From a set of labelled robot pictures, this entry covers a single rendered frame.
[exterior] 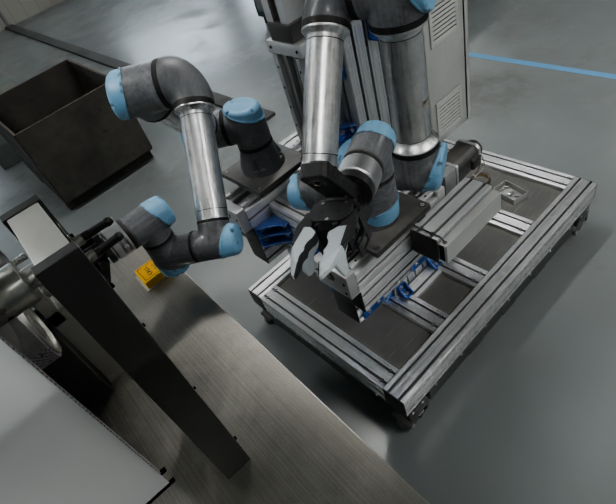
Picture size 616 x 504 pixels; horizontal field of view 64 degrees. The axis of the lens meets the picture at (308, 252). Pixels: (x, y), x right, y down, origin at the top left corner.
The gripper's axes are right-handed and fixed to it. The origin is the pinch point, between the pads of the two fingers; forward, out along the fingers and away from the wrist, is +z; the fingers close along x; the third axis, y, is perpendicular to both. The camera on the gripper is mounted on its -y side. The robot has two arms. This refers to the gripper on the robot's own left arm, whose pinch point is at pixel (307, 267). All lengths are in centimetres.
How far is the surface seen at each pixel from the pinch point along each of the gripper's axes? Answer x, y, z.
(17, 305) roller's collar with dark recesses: 30.3, -13.7, 19.3
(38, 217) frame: 20.7, -23.3, 13.5
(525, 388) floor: -12, 127, -57
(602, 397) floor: -36, 130, -59
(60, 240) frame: 14.3, -22.4, 16.6
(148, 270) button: 65, 23, -19
